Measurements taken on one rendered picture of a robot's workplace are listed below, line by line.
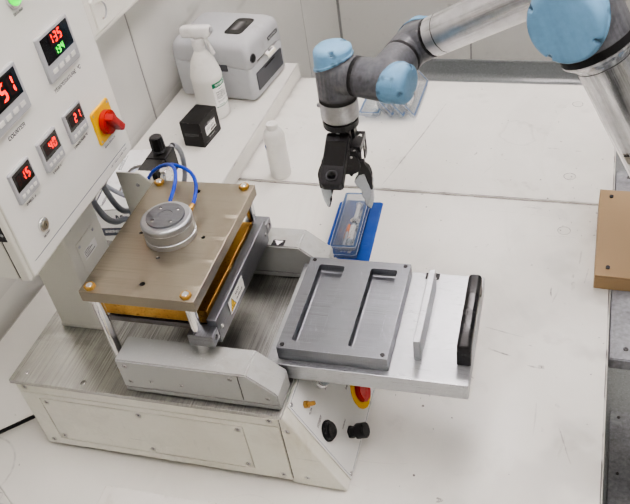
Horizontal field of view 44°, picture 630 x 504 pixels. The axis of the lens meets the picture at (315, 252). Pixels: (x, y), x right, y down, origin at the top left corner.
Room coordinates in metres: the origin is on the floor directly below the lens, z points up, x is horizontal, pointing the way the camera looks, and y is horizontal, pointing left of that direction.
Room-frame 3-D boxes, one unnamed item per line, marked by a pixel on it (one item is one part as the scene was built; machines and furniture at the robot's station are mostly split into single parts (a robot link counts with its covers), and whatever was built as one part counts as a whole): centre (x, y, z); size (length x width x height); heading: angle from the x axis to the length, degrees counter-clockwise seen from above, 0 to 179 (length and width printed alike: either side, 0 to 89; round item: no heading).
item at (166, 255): (0.98, 0.23, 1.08); 0.31 x 0.24 x 0.13; 158
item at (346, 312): (0.85, -0.03, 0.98); 0.20 x 0.17 x 0.03; 158
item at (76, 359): (0.96, 0.24, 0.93); 0.46 x 0.35 x 0.01; 68
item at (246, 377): (0.80, 0.20, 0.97); 0.25 x 0.05 x 0.07; 68
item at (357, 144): (1.34, -0.10, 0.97); 0.09 x 0.08 x 0.12; 161
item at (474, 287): (0.79, -0.20, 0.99); 0.15 x 0.02 x 0.04; 158
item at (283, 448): (0.96, 0.20, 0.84); 0.53 x 0.37 x 0.17; 68
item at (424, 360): (0.84, -0.08, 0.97); 0.30 x 0.22 x 0.08; 68
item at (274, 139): (1.59, 0.05, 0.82); 0.05 x 0.05 x 0.14
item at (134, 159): (1.50, 0.38, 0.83); 0.23 x 0.12 x 0.07; 167
